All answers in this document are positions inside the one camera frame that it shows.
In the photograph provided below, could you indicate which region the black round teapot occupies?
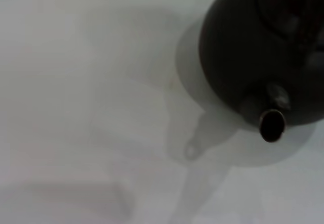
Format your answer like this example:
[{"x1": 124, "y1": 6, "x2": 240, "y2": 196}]
[{"x1": 198, "y1": 0, "x2": 324, "y2": 144}]

